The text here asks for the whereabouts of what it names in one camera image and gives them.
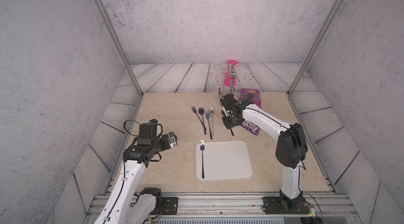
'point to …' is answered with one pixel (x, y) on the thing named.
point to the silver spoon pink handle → (211, 112)
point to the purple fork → (195, 111)
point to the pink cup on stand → (230, 79)
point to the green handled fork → (202, 146)
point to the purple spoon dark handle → (201, 111)
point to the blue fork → (207, 117)
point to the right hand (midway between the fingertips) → (229, 124)
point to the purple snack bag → (252, 95)
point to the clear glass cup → (218, 78)
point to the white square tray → (223, 160)
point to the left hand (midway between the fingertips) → (171, 139)
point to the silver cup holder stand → (247, 77)
